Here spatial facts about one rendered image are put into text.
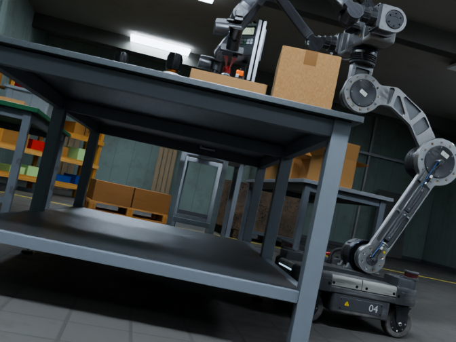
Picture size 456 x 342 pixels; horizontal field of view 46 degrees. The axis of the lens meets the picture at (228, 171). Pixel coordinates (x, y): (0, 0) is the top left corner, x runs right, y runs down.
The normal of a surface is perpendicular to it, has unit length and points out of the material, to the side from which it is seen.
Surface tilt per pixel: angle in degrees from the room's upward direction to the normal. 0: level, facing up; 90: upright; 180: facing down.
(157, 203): 90
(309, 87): 90
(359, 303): 90
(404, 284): 90
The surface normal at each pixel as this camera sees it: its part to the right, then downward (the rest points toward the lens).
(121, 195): 0.30, 0.00
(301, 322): 0.07, -0.04
